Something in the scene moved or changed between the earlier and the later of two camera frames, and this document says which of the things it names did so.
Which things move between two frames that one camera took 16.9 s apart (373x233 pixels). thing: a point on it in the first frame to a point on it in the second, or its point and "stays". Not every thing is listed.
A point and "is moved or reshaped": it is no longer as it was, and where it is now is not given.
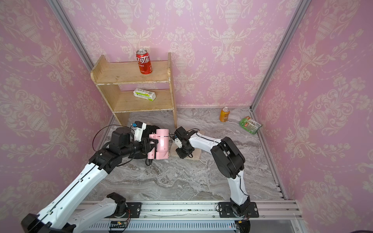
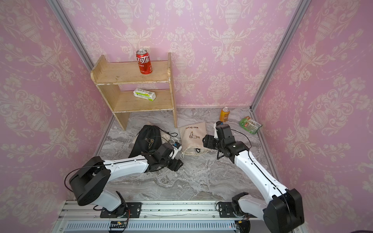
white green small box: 144,94 stays
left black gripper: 146,144 to 176,165
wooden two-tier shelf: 108,76 stays
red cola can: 144,61 stays
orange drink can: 224,113 stays
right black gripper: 181,155 to 209,141
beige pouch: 196,155 is moved or reshaped
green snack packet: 250,125 stays
